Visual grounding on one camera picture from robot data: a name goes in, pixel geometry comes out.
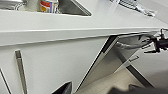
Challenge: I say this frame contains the stainless steel dishwasher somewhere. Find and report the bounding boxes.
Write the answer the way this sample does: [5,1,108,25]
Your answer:
[74,31,160,94]

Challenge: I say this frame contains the white double-door base cabinet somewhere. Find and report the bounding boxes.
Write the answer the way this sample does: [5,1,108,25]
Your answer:
[0,35,111,94]

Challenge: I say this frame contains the steel kitchen sink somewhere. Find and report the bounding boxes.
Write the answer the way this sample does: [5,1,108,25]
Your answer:
[0,0,93,17]

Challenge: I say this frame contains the white cup colourful label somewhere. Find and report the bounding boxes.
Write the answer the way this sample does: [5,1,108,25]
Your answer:
[39,0,60,14]

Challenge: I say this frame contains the white plastic container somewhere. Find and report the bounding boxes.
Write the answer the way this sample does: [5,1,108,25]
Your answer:
[25,0,41,12]

